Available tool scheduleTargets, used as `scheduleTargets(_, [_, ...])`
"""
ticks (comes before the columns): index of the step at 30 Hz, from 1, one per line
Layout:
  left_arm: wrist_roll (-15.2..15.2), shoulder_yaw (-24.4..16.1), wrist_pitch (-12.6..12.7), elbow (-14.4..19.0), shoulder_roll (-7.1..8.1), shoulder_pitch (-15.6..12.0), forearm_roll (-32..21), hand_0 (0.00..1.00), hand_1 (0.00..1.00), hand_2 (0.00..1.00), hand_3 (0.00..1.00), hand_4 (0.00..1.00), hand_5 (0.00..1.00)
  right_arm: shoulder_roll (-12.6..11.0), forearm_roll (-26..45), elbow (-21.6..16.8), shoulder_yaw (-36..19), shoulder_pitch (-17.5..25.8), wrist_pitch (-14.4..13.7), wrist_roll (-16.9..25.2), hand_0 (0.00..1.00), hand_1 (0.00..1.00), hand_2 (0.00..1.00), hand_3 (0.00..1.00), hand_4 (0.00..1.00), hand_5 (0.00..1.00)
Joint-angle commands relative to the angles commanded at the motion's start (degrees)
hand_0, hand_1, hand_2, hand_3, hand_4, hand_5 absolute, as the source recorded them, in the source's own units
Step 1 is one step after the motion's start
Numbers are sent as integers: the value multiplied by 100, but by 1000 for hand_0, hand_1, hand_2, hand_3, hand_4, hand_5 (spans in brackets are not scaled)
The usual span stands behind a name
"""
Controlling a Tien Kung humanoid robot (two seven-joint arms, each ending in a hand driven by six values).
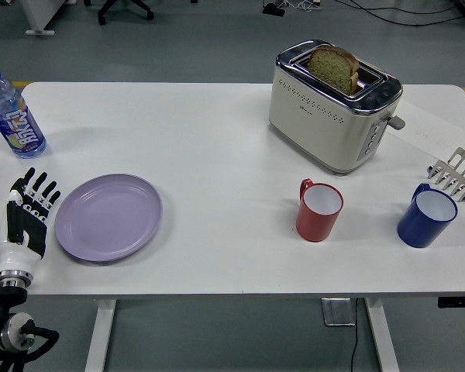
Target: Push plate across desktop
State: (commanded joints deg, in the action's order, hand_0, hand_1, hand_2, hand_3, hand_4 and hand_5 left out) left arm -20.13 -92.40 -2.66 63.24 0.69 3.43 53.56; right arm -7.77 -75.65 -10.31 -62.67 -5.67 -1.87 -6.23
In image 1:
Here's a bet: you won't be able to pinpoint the cream and chrome toaster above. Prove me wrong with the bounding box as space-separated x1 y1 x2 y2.
268 38 406 177

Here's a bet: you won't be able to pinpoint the black power cable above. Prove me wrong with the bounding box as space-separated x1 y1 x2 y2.
348 298 360 372

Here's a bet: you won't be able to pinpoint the metal toast rack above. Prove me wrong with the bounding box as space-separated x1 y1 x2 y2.
427 146 465 203

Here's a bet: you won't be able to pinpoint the grey metal box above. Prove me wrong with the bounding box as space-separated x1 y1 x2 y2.
320 297 357 326

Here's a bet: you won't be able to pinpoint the black floor adapter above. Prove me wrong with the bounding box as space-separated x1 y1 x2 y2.
262 2 286 17

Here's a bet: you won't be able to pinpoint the blue label drink bottle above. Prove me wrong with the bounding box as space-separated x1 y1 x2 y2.
0 64 47 160

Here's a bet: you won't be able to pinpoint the black floor cable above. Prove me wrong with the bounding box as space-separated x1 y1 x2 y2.
348 0 465 28

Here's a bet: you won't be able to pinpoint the black office chair base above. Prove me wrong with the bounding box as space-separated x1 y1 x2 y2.
83 0 155 26

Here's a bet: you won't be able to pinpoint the white floor cables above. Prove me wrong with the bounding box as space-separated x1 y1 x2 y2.
284 0 322 12

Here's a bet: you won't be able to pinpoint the red mug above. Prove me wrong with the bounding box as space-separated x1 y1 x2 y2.
295 177 345 243

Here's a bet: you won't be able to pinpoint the blue mug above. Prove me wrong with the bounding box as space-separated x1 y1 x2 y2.
397 183 459 249

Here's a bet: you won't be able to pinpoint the purple plate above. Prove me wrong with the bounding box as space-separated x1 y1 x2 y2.
54 174 164 267

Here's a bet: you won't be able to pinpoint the white paper sheet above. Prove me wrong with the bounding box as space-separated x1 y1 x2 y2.
385 98 465 160

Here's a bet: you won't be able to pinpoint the white furniture foot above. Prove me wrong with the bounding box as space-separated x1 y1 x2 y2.
25 0 69 36

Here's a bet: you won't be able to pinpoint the white table leg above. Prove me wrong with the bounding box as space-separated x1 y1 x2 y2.
84 298 117 372
363 297 400 372

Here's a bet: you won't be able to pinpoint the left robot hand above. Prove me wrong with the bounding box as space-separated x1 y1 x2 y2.
0 167 63 274

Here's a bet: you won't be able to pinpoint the large brown bread slice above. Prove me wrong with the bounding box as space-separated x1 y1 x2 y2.
307 44 360 95

